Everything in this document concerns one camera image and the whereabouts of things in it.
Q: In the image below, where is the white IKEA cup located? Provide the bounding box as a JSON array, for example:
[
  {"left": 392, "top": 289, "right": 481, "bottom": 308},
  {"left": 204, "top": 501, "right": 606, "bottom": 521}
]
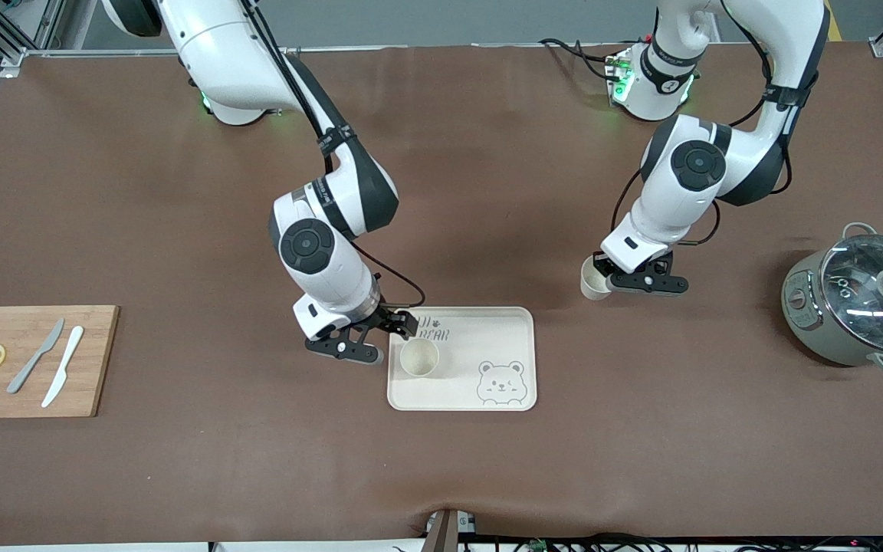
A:
[
  {"left": 580, "top": 257, "right": 615, "bottom": 301},
  {"left": 399, "top": 337, "right": 441, "bottom": 378}
]

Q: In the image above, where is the white bear print tray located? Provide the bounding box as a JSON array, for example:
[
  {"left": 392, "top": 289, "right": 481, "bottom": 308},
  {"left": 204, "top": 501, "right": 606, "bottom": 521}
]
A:
[{"left": 386, "top": 307, "right": 538, "bottom": 412}]

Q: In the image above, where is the grey-green electric cooking pot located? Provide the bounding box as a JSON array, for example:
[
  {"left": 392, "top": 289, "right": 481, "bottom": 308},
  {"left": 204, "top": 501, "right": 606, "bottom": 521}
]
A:
[{"left": 781, "top": 222, "right": 883, "bottom": 375}]

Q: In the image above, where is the glass pot lid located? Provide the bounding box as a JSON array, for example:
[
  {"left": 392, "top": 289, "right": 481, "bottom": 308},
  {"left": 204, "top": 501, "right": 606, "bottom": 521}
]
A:
[{"left": 821, "top": 234, "right": 883, "bottom": 355}]

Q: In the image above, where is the white plastic knife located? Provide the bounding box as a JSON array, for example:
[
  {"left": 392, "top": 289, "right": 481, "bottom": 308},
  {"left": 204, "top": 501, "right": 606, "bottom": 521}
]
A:
[{"left": 41, "top": 326, "right": 85, "bottom": 409}]

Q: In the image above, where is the grey plastic knife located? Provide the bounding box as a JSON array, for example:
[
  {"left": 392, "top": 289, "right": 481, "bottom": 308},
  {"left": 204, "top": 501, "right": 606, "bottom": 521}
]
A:
[{"left": 6, "top": 318, "right": 66, "bottom": 395}]

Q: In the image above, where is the wooden cutting board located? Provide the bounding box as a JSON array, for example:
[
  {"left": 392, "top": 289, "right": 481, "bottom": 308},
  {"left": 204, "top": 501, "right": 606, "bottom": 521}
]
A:
[{"left": 0, "top": 305, "right": 120, "bottom": 419}]

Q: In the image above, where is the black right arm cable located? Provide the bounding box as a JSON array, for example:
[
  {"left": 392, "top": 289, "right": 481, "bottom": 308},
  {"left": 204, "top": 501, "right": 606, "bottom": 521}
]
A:
[{"left": 238, "top": 0, "right": 427, "bottom": 311}]

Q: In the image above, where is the black arm base cable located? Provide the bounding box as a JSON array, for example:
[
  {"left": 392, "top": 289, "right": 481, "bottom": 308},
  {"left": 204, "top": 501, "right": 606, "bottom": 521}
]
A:
[{"left": 540, "top": 37, "right": 620, "bottom": 82}]

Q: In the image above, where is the metal stand bracket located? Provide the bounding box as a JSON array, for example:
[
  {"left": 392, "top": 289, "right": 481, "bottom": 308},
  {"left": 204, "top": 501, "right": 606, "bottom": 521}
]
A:
[{"left": 422, "top": 509, "right": 481, "bottom": 552}]

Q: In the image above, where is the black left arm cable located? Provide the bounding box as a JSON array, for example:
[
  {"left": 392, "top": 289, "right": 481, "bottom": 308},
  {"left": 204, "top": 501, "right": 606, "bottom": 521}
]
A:
[{"left": 610, "top": 0, "right": 822, "bottom": 248}]

